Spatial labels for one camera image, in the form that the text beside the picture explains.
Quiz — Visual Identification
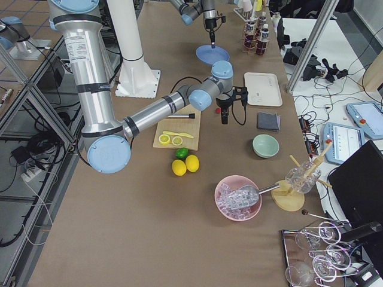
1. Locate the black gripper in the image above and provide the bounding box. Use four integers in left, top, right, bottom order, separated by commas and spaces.
216, 86, 248, 124
204, 15, 225, 48

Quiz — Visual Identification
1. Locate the blue plate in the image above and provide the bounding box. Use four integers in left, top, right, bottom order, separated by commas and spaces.
196, 45, 230, 66

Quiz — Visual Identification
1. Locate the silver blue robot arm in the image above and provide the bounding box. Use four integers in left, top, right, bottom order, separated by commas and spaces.
48, 1, 248, 173
170, 0, 226, 49

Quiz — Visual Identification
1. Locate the steel muddler black tip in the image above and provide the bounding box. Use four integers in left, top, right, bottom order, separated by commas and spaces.
168, 113, 196, 119

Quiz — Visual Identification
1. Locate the wooden cutting board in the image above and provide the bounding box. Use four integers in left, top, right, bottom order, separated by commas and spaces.
153, 111, 201, 151

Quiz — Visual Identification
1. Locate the dark drink bottle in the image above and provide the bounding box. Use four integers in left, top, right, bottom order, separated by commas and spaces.
244, 17, 257, 52
256, 24, 269, 56
257, 11, 266, 29

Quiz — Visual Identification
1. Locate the grey folded cloth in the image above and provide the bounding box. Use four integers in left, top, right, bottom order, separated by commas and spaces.
257, 112, 281, 132

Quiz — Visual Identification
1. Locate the cream rectangular tray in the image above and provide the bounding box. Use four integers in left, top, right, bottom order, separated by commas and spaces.
244, 72, 282, 107

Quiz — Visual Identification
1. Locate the yellow plastic knife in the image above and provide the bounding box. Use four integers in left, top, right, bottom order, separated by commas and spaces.
162, 130, 194, 139

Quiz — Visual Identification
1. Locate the mint green bowl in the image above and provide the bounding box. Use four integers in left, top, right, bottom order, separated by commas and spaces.
253, 134, 279, 158

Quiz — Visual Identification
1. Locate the lemon half slice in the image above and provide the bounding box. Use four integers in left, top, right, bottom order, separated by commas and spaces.
158, 134, 171, 145
172, 136, 183, 146

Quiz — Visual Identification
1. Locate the green lime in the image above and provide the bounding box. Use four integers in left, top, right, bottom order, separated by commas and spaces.
175, 147, 189, 160

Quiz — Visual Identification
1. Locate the yellow lemon far side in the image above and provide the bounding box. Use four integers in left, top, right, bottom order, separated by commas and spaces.
185, 155, 200, 173

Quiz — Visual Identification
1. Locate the yellow lemon near lime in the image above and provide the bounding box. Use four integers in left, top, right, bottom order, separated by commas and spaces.
172, 159, 187, 176

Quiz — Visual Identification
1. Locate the pink bowl of ice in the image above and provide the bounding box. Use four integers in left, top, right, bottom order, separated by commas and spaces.
214, 175, 262, 222

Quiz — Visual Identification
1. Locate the metal ice scoop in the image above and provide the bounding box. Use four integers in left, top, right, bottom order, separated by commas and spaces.
237, 183, 280, 208

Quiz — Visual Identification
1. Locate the clear glass mug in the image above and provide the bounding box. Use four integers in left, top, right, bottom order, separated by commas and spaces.
285, 161, 321, 194

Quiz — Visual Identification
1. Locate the wooden cup stand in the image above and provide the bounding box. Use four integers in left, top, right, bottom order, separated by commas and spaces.
271, 144, 332, 212

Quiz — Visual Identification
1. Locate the blue teach pendant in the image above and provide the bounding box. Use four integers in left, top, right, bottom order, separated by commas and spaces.
346, 101, 382, 140
322, 122, 365, 164

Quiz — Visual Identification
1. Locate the black laptop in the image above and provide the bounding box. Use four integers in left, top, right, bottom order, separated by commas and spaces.
329, 141, 382, 227

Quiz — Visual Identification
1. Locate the copper wire bottle rack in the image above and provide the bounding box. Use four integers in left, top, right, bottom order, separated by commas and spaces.
242, 19, 270, 56

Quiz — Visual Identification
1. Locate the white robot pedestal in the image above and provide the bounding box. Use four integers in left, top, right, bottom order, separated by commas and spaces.
107, 0, 160, 99

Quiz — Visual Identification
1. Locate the wire glass rack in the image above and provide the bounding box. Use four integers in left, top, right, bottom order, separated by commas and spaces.
281, 219, 377, 286

